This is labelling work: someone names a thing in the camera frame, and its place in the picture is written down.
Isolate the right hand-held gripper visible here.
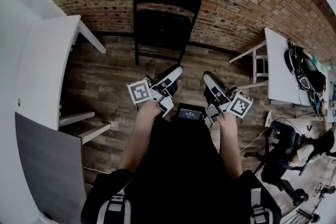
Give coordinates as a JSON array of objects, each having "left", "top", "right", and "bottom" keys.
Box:
[{"left": 202, "top": 70, "right": 254, "bottom": 124}]

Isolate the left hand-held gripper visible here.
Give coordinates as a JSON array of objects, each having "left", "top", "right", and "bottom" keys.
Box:
[{"left": 127, "top": 65, "right": 184, "bottom": 118}]

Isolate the black folding chair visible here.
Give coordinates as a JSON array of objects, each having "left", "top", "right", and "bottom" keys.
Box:
[{"left": 133, "top": 0, "right": 202, "bottom": 66}]

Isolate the person's right forearm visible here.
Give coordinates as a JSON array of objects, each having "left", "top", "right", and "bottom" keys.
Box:
[{"left": 218, "top": 112, "right": 244, "bottom": 182}]

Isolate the person's left forearm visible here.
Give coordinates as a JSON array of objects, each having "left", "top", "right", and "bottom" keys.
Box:
[{"left": 119, "top": 101, "right": 161, "bottom": 174}]

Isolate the black office chair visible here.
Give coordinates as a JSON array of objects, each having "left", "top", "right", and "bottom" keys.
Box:
[{"left": 244, "top": 120, "right": 310, "bottom": 206}]

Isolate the black chest device with screen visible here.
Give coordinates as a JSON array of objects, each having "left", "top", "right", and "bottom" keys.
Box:
[{"left": 176, "top": 102, "right": 206, "bottom": 122}]

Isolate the white table with wooden legs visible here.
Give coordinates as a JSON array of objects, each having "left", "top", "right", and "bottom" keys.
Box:
[{"left": 228, "top": 27, "right": 313, "bottom": 108}]

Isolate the person's black clothed torso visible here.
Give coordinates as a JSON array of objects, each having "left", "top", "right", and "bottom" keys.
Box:
[{"left": 80, "top": 114, "right": 283, "bottom": 224}]

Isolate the black and white backpack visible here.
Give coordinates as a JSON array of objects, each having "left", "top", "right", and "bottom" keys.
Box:
[{"left": 283, "top": 40, "right": 328, "bottom": 93}]

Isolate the white table with slanted leg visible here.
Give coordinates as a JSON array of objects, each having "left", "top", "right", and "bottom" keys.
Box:
[{"left": 15, "top": 15, "right": 107, "bottom": 131}]

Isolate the grey cabinet with shelves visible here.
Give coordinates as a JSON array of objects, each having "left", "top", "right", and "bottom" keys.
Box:
[{"left": 14, "top": 110, "right": 111, "bottom": 220}]

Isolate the black tripod stand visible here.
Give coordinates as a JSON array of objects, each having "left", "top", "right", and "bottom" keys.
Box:
[{"left": 288, "top": 207, "right": 321, "bottom": 224}]

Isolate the white floor cable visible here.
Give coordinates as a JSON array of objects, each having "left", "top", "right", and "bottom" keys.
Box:
[{"left": 239, "top": 126, "right": 271, "bottom": 152}]

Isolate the right white harness strap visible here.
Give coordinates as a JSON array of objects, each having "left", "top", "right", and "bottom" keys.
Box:
[{"left": 248, "top": 187, "right": 271, "bottom": 224}]

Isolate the white harness strap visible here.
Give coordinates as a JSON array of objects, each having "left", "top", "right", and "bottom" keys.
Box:
[
  {"left": 98, "top": 193, "right": 132, "bottom": 224},
  {"left": 248, "top": 187, "right": 271, "bottom": 224}
]

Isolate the left white harness strap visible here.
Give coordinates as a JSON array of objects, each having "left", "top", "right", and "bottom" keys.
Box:
[{"left": 98, "top": 193, "right": 132, "bottom": 224}]

